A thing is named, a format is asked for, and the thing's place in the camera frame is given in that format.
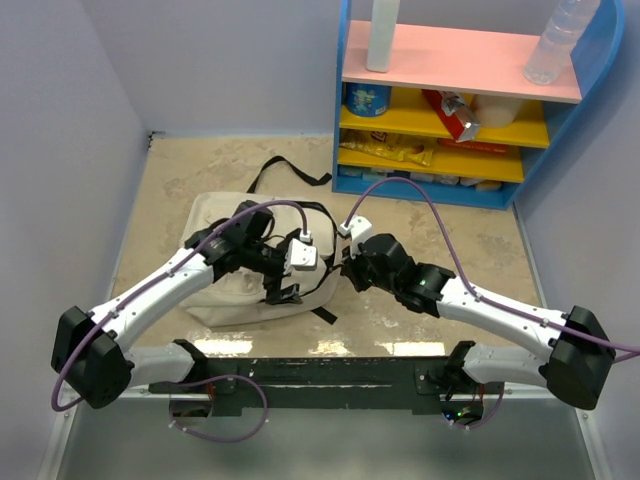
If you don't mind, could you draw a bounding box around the beige canvas backpack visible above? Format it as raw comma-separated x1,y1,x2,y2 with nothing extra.
179,182,342,328

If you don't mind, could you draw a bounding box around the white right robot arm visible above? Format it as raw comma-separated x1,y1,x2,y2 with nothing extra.
341,233,616,410

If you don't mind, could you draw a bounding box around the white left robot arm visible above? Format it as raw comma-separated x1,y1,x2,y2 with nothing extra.
50,199,317,412

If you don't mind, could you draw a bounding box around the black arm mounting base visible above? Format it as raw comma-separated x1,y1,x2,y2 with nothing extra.
149,356,500,416

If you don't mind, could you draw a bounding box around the yellow chips bag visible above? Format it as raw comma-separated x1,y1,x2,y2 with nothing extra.
339,129,435,166

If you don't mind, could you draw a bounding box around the red flat box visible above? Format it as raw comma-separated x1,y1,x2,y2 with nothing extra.
437,138,509,155

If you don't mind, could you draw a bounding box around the red snack carton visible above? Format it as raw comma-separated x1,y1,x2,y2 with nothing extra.
422,89,481,143

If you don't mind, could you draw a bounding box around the blue round can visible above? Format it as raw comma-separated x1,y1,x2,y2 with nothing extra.
344,82,392,118

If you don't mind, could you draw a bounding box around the blue shelf unit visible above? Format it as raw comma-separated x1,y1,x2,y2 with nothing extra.
332,1,625,209

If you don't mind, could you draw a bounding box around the white cup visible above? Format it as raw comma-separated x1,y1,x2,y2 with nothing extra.
471,94,524,128

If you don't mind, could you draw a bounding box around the white tall bottle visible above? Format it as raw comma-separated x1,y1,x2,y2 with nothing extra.
366,0,400,73

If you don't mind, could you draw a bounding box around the clear plastic water bottle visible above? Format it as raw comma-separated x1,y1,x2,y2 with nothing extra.
523,0,601,85

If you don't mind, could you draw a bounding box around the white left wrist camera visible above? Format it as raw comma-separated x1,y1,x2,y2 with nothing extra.
284,239,318,274

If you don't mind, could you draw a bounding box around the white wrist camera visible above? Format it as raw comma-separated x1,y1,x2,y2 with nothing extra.
338,215,374,258
284,239,318,274

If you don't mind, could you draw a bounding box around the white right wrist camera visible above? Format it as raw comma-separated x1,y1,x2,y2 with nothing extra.
338,215,374,258

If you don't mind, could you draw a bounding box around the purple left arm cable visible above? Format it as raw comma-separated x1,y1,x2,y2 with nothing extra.
50,199,270,442

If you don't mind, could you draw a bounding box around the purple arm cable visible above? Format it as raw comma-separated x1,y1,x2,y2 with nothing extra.
344,177,640,432
50,199,270,442

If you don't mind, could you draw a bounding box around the aluminium rail frame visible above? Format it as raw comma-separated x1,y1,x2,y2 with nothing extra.
37,355,616,480

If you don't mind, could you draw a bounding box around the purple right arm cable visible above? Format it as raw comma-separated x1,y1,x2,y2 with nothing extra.
344,177,640,432

